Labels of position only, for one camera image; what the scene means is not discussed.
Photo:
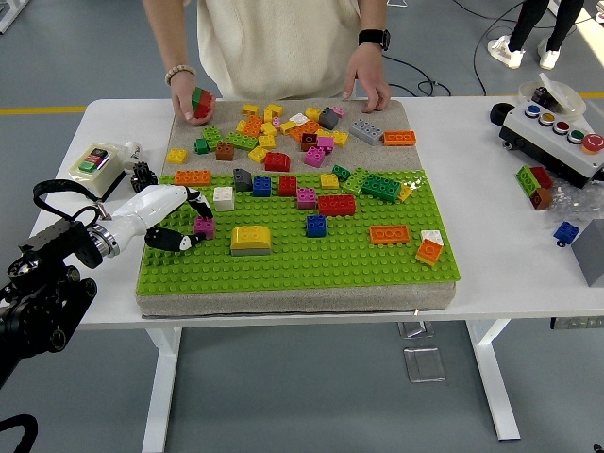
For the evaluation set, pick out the light grey eight-stud brick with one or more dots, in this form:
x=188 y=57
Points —
x=365 y=132
x=250 y=251

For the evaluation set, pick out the red toy brick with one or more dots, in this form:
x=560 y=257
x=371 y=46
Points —
x=542 y=176

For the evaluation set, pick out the dark green four-stud brick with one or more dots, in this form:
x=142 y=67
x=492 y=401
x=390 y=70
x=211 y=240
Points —
x=341 y=173

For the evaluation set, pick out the person's left forearm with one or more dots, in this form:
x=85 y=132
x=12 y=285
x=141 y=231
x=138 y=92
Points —
x=373 y=14

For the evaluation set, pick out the cream switch box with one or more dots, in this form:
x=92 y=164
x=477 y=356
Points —
x=96 y=165

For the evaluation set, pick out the brown four-stud brick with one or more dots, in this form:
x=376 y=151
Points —
x=225 y=151

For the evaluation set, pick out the person's left hand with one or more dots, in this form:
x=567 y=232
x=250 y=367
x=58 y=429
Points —
x=373 y=71

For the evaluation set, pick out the light green eight-stud brick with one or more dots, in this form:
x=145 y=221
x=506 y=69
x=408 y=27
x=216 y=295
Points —
x=241 y=141
x=354 y=182

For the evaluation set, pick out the orange and yellow brick stack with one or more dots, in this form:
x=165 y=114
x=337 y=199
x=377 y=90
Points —
x=428 y=253

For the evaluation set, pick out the crumpled clear plastic bag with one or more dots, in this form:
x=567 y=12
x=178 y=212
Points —
x=573 y=203

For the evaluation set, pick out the black gear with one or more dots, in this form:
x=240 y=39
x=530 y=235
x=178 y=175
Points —
x=143 y=174

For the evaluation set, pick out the table control panel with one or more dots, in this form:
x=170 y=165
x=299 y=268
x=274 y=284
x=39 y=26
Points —
x=576 y=323

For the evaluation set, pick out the yellow four-stud brick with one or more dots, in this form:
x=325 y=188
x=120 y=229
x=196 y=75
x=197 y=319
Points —
x=176 y=156
x=330 y=182

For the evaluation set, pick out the white table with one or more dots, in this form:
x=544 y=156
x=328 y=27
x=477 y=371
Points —
x=472 y=212

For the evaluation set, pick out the yellow toy brick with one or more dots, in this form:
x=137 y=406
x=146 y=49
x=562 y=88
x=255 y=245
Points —
x=288 y=127
x=258 y=154
x=251 y=110
x=340 y=138
x=269 y=129
x=241 y=126
x=313 y=113
x=267 y=142
x=272 y=112

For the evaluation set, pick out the black tape roll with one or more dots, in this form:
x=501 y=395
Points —
x=499 y=113

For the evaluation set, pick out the clear plastic container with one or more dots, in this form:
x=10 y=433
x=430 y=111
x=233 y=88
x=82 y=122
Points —
x=564 y=96

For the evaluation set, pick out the blue four-stud brick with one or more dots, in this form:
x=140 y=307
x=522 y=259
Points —
x=316 y=227
x=262 y=187

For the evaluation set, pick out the dark green toy brick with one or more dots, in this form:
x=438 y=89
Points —
x=201 y=146

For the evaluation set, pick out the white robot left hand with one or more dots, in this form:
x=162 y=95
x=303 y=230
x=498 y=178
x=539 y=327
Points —
x=146 y=207

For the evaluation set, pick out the person's right forearm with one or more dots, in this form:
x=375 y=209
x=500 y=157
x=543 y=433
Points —
x=165 y=33

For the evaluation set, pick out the grey-brown foam mat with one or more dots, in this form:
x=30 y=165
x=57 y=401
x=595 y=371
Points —
x=292 y=302

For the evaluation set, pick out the dark grey sloped brick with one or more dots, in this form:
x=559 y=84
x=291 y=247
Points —
x=329 y=119
x=243 y=180

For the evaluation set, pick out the red eight-stud brick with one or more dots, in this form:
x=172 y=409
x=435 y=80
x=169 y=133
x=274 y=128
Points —
x=337 y=206
x=204 y=107

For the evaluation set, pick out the person's right hand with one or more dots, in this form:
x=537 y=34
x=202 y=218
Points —
x=181 y=101

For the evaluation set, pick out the white push-button control box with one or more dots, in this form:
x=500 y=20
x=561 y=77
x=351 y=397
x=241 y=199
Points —
x=552 y=141

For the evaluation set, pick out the yellow arched brick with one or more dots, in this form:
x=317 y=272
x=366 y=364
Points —
x=250 y=236

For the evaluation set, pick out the pink four-stud brick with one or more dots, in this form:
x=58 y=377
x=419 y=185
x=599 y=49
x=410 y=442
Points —
x=315 y=157
x=205 y=229
x=307 y=199

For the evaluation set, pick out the red arched brick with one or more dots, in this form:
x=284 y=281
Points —
x=277 y=162

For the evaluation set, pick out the white furniture frame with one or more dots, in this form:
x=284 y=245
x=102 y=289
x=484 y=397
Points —
x=8 y=14

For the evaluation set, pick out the white toy brick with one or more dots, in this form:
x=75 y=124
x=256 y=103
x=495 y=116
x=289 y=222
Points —
x=432 y=237
x=299 y=118

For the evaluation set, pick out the person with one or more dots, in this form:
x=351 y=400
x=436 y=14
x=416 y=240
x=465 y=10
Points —
x=278 y=47
x=528 y=23

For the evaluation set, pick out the orange toy brick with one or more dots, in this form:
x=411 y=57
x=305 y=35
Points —
x=307 y=128

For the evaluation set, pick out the green studded baseplate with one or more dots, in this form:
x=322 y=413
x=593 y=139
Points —
x=330 y=269

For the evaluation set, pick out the brown toy brick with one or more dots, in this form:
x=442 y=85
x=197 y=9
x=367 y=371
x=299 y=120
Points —
x=309 y=142
x=541 y=199

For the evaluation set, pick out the orange eight-stud brick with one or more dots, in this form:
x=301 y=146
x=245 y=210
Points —
x=254 y=126
x=390 y=235
x=192 y=177

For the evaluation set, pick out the black wristwatch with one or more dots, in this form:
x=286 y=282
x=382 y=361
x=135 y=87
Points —
x=375 y=38

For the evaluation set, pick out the white four-stud brick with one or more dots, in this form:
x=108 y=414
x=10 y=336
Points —
x=223 y=199

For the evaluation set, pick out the white floor frame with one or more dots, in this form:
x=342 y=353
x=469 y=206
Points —
x=397 y=4

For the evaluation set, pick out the red four-stud brick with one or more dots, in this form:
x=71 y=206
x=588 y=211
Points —
x=288 y=186

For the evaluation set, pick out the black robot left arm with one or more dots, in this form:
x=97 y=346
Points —
x=42 y=302

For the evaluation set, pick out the dark green eight-stud brick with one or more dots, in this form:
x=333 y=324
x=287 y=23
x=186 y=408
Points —
x=381 y=188
x=198 y=94

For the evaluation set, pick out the pink toy brick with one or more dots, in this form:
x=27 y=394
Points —
x=326 y=143

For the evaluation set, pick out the small yellow brick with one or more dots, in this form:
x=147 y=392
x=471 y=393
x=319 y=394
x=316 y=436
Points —
x=406 y=194

